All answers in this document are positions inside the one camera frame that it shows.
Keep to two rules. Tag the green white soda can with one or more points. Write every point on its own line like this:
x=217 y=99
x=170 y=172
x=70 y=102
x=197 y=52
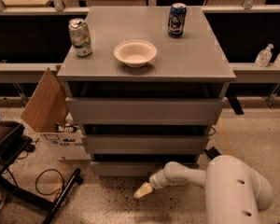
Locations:
x=80 y=37

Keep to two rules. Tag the blue soda can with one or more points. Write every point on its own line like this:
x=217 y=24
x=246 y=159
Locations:
x=176 y=19

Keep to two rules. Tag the grey middle drawer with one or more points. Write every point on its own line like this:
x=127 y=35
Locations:
x=144 y=139

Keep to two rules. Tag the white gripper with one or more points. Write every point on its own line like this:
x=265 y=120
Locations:
x=156 y=181

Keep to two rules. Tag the grey top drawer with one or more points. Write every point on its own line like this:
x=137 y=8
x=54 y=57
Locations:
x=143 y=103

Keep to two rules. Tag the open cardboard box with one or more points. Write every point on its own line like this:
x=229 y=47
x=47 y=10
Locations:
x=48 y=115

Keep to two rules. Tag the left sanitizer pump bottle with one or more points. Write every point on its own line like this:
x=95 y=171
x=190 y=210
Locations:
x=264 y=56

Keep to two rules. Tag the grey drawer cabinet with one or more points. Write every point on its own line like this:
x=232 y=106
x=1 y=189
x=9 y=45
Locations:
x=195 y=57

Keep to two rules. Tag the black power adapter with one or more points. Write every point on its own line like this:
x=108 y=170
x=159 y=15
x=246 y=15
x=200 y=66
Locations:
x=212 y=152

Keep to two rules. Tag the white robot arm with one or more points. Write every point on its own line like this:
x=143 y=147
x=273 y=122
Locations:
x=234 y=192

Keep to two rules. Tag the grey drawer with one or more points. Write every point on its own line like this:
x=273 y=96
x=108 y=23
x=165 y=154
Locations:
x=144 y=139
x=143 y=103
x=137 y=164

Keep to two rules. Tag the grey bottom drawer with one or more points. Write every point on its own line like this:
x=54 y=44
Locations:
x=137 y=164

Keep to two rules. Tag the beige paper bowl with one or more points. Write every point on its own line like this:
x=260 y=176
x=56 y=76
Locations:
x=135 y=53

